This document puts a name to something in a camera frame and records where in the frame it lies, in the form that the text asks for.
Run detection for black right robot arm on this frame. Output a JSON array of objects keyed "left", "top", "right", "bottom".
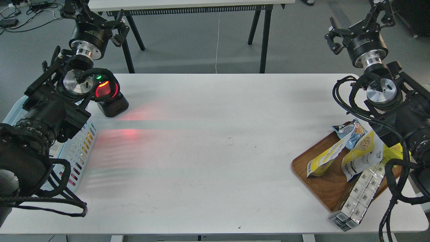
[{"left": 325, "top": 0, "right": 430, "bottom": 242}]

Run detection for yellow cartoon face snack bag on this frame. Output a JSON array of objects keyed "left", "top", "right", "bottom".
[{"left": 381, "top": 143, "right": 403, "bottom": 164}]

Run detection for yellow white nut snack pouch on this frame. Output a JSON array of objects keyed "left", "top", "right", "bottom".
[{"left": 306, "top": 136, "right": 350, "bottom": 177}]

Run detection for brown wooden tray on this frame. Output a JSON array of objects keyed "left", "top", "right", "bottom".
[{"left": 291, "top": 122, "right": 405, "bottom": 213}]

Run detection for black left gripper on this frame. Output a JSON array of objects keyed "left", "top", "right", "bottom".
[{"left": 60, "top": 0, "right": 129, "bottom": 60}]

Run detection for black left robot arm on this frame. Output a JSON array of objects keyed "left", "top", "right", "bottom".
[{"left": 0, "top": 0, "right": 130, "bottom": 223}]

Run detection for black floor cables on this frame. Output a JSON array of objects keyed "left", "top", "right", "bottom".
[{"left": 0, "top": 0, "right": 73, "bottom": 36}]

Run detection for light blue plastic basket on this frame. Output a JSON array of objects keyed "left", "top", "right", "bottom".
[{"left": 2, "top": 95, "right": 98, "bottom": 192}]

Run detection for white multipack snack boxes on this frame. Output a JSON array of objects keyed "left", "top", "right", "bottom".
[{"left": 329, "top": 161, "right": 385, "bottom": 232}]

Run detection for white hanging cable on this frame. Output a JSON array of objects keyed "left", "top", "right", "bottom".
[{"left": 215, "top": 13, "right": 221, "bottom": 74}]

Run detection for blue snack packet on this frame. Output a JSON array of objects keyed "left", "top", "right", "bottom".
[{"left": 332, "top": 118, "right": 368, "bottom": 150}]

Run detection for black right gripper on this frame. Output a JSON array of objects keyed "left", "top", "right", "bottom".
[{"left": 325, "top": 0, "right": 396, "bottom": 69}]

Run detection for black legged background table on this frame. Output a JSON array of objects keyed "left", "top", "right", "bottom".
[{"left": 95, "top": 4, "right": 300, "bottom": 74}]

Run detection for black barcode scanner red window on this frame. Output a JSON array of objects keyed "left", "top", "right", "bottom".
[{"left": 91, "top": 75, "right": 129, "bottom": 118}]

